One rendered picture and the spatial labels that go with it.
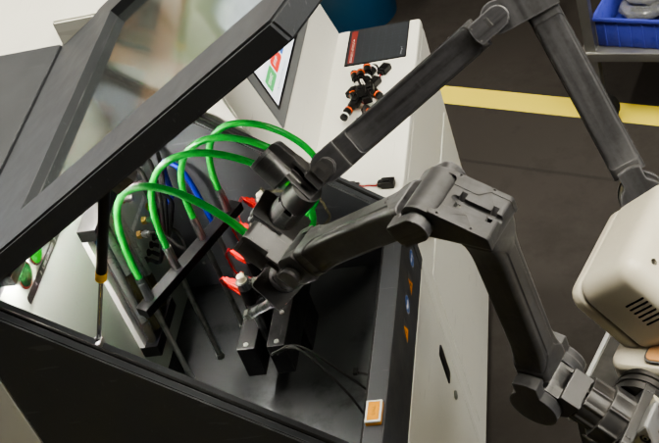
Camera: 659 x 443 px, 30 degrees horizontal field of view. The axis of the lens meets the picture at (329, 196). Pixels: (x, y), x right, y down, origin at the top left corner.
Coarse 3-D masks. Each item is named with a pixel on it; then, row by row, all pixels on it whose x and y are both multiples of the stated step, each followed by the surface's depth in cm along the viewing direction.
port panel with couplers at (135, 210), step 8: (136, 192) 262; (128, 200) 252; (136, 200) 261; (144, 200) 265; (128, 208) 257; (136, 208) 261; (144, 208) 265; (128, 216) 257; (136, 216) 260; (144, 216) 263; (128, 224) 256; (136, 224) 260; (144, 224) 264; (152, 224) 268; (136, 232) 259; (144, 232) 258; (136, 240) 259; (144, 240) 262; (144, 248) 262; (144, 256) 261
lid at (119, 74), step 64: (128, 0) 231; (192, 0) 196; (256, 0) 169; (320, 0) 155; (64, 64) 235; (128, 64) 203; (192, 64) 167; (256, 64) 157; (64, 128) 207; (128, 128) 171; (0, 192) 209; (64, 192) 177; (0, 256) 185
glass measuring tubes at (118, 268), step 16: (112, 192) 242; (96, 208) 238; (112, 208) 244; (80, 224) 235; (96, 224) 234; (112, 224) 243; (80, 240) 235; (112, 240) 241; (128, 240) 250; (112, 256) 240; (112, 272) 241; (128, 272) 246; (144, 272) 255; (112, 288) 243; (128, 288) 245; (128, 304) 247; (128, 320) 249; (144, 320) 250; (144, 336) 254; (160, 336) 255; (144, 352) 254; (160, 352) 254
